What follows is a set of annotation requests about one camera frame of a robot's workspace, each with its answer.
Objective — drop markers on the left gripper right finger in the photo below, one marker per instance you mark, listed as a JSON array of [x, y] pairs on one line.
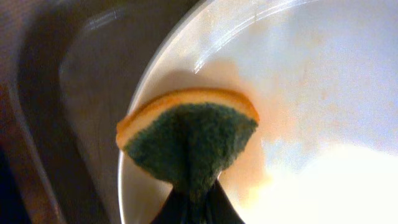
[[218, 208]]

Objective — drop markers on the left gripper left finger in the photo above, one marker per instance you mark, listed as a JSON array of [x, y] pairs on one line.
[[174, 210]]

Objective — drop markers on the green and orange sponge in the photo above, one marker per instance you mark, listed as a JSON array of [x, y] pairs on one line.
[[187, 137]]

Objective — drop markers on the white plate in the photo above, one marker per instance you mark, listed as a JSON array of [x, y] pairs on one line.
[[323, 77]]

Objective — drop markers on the brown serving tray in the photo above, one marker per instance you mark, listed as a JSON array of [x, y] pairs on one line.
[[68, 71]]

